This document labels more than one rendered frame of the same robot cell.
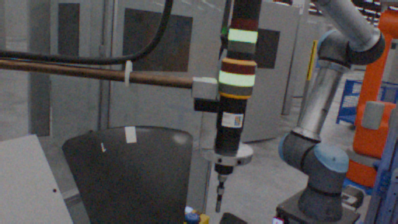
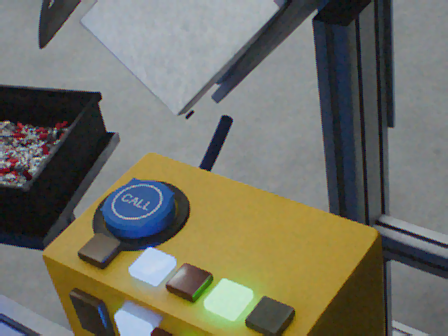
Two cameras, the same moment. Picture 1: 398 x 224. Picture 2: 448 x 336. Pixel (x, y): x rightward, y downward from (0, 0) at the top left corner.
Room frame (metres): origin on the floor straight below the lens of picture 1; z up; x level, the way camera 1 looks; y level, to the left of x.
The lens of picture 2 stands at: (1.18, 0.09, 1.38)
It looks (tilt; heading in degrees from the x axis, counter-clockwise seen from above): 40 degrees down; 190
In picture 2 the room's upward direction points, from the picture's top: 10 degrees counter-clockwise
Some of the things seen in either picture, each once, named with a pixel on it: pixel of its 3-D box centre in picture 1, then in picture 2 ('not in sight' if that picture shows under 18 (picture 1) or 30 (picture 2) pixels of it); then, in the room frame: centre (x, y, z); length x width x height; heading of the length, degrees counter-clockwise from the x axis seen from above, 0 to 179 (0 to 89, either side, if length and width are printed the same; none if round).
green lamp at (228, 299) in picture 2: not in sight; (228, 299); (0.91, 0.03, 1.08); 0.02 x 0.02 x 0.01; 58
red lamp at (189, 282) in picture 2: not in sight; (189, 282); (0.90, 0.01, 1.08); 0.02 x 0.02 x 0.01; 58
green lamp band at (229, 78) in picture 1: (236, 77); not in sight; (0.41, -0.04, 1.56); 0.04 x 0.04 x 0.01
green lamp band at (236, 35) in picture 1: (242, 36); not in sight; (0.41, -0.04, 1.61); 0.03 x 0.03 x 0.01
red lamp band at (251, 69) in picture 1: (238, 67); not in sight; (0.41, -0.04, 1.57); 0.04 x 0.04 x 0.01
